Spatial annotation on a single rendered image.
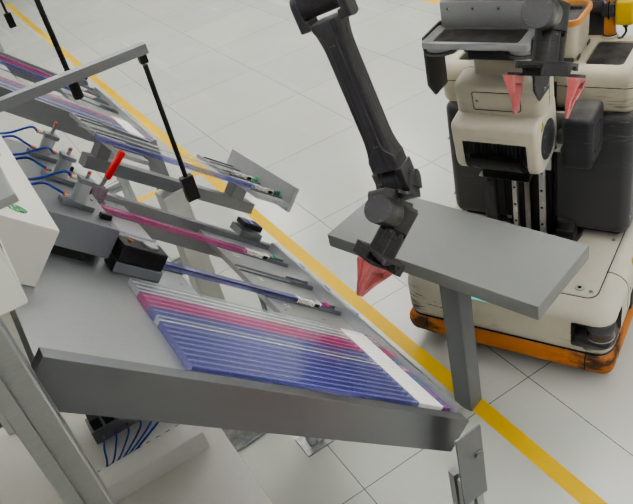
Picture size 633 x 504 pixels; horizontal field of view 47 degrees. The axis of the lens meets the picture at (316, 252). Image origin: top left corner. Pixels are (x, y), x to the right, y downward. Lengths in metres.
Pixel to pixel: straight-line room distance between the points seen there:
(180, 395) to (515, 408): 1.46
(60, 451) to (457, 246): 1.19
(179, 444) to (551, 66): 0.97
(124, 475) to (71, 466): 0.59
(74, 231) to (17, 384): 0.39
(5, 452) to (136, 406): 0.83
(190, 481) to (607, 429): 1.20
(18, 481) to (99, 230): 0.65
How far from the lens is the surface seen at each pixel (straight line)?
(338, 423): 1.03
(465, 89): 1.86
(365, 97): 1.38
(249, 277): 1.39
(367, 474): 2.08
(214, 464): 1.40
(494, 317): 2.18
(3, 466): 1.63
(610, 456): 2.10
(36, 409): 0.76
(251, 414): 0.93
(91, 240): 1.09
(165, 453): 1.40
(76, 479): 0.84
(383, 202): 1.36
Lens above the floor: 1.67
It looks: 36 degrees down
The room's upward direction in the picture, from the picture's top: 14 degrees counter-clockwise
